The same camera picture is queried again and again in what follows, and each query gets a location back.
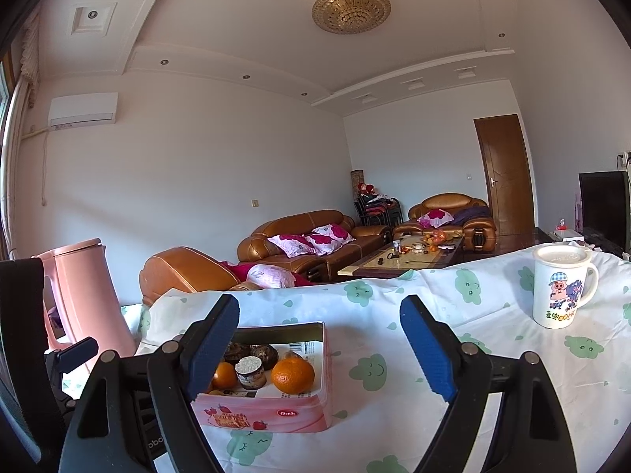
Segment brown wooden door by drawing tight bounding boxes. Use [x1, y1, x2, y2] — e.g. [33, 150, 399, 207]
[473, 115, 536, 237]

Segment pink electric kettle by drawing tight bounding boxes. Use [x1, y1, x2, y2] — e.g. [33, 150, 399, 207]
[32, 239, 136, 372]

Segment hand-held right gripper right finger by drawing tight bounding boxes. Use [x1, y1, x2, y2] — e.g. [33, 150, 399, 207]
[399, 294, 577, 473]

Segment cloud print tablecloth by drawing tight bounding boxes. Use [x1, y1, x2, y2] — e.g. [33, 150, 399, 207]
[118, 244, 631, 473]

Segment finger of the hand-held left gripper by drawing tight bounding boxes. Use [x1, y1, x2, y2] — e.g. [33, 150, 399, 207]
[45, 336, 99, 372]

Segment pink tin box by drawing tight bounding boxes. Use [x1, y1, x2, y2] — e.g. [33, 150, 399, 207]
[190, 322, 333, 433]

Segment stacked dark chairs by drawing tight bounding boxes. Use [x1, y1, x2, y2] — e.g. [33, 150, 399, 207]
[355, 192, 402, 230]

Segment pale pink pillow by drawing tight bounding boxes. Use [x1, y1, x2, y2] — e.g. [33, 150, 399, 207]
[246, 263, 295, 289]

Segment square ceiling panel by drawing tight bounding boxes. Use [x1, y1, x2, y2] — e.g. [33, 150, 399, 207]
[70, 2, 118, 36]

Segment pink flower pillow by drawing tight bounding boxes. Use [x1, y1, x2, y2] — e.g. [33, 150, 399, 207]
[267, 234, 316, 257]
[306, 224, 356, 255]
[418, 209, 453, 230]

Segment medium orange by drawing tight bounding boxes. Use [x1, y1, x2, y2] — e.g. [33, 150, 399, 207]
[212, 361, 239, 390]

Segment wooden coffee table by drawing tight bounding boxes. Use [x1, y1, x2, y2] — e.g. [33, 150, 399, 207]
[338, 234, 467, 281]

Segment purple cloth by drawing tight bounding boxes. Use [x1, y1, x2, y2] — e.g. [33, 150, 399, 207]
[451, 205, 493, 227]

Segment red blanket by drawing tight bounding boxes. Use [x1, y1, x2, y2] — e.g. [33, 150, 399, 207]
[219, 260, 316, 287]

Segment long brown leather sofa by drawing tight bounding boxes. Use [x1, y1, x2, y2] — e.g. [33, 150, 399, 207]
[237, 209, 392, 281]

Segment white cartoon mug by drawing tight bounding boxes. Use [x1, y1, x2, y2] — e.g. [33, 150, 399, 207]
[532, 244, 599, 330]

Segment large orange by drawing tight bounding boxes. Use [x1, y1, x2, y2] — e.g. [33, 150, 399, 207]
[271, 357, 315, 396]

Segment layered cake piece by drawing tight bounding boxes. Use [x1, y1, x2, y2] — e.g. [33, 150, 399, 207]
[235, 356, 268, 389]

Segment white air conditioner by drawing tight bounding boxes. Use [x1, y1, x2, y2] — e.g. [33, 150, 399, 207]
[48, 92, 119, 130]

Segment brown leather armchair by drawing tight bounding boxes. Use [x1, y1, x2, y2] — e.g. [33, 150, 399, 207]
[393, 193, 498, 252]

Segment brown leather sofa armrest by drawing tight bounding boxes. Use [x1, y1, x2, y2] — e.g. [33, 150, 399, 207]
[139, 246, 247, 306]

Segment black television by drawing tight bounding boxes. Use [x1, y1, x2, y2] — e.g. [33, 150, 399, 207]
[578, 171, 631, 257]

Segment golden ceiling lamp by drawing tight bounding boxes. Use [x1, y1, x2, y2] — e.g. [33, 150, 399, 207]
[312, 0, 392, 35]

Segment dark wooden television stand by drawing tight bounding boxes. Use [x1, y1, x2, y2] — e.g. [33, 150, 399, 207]
[498, 227, 558, 253]

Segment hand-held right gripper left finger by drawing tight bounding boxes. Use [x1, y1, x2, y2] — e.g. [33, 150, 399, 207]
[59, 293, 241, 473]

